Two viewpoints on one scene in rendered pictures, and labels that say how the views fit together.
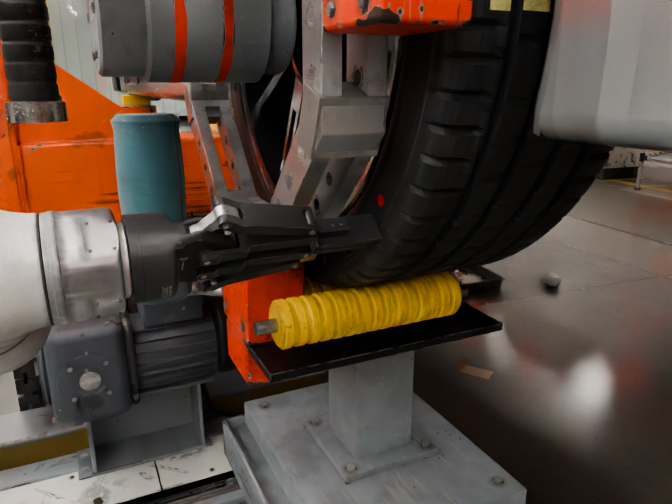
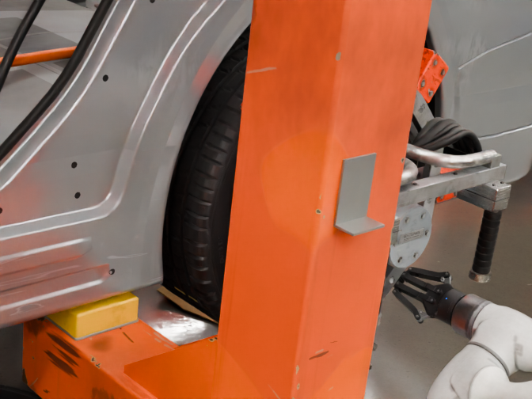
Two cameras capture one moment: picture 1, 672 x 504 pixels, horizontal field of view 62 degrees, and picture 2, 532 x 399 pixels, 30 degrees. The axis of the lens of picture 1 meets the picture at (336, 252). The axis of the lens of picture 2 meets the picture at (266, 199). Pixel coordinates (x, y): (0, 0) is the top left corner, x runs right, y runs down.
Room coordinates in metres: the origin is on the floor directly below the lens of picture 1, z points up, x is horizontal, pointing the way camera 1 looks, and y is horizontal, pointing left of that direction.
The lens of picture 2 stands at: (1.51, 1.80, 1.56)
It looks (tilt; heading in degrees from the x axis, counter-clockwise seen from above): 21 degrees down; 250
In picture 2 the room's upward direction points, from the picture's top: 7 degrees clockwise
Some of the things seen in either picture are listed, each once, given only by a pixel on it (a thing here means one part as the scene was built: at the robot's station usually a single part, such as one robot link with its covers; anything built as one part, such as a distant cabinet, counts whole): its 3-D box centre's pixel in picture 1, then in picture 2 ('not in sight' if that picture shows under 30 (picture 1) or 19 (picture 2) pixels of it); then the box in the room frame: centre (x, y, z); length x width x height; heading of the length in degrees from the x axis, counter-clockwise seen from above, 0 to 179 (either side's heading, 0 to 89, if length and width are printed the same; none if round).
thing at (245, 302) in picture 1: (288, 303); not in sight; (0.74, 0.07, 0.48); 0.16 x 0.12 x 0.17; 115
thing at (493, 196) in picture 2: not in sight; (484, 191); (0.48, 0.21, 0.93); 0.09 x 0.05 x 0.05; 115
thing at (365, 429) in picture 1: (369, 386); not in sight; (0.79, -0.05, 0.32); 0.40 x 0.30 x 0.28; 25
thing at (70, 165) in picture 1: (164, 128); (143, 351); (1.17, 0.35, 0.69); 0.52 x 0.17 x 0.35; 115
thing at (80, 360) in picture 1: (169, 372); not in sight; (0.96, 0.31, 0.26); 0.42 x 0.18 x 0.35; 115
